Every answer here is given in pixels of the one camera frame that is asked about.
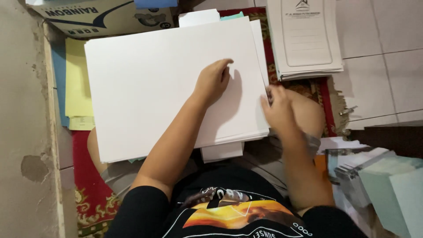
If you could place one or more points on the metal clip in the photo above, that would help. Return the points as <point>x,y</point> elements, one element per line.
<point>348,110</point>

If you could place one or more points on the stack of large white sheets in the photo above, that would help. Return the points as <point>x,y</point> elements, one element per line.
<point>148,92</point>

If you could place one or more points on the person's right hand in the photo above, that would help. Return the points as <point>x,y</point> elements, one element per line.
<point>281,112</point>

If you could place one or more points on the blue paper sheet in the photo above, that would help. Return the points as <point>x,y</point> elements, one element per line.
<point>59,86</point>

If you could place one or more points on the small white paper stack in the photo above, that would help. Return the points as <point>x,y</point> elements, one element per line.
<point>198,17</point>

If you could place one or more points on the stack of grey white sheets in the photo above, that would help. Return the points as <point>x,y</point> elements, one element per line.
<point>355,178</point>

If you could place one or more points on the person's left hand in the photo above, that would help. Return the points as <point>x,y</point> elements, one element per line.
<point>211,82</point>

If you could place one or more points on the red patterned rug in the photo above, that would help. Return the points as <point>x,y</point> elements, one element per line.
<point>92,191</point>

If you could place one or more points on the stack of white printed folders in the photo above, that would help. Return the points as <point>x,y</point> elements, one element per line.
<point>304,36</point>

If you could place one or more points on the teal paper sheet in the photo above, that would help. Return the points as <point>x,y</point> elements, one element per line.
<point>231,16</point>

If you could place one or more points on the loose white paper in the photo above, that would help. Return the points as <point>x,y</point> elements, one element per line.
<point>340,144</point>

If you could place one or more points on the stack of yellow paper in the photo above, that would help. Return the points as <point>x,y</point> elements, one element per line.
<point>76,79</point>

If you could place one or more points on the pale yellow printed paper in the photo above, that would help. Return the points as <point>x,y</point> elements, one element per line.
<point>81,123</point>

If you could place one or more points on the black printed t-shirt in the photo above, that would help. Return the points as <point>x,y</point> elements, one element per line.
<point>228,208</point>

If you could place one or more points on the orange paper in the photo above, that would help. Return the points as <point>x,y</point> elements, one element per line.
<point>320,167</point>

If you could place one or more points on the person's right fingers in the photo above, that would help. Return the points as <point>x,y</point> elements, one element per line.
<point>271,96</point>

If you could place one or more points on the printed cardboard box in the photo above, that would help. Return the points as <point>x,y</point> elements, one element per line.
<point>99,16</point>

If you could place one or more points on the stack of light green paper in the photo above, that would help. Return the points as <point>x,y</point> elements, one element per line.
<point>393,195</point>

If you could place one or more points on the blue folder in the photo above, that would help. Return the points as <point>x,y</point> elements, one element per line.
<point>155,3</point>

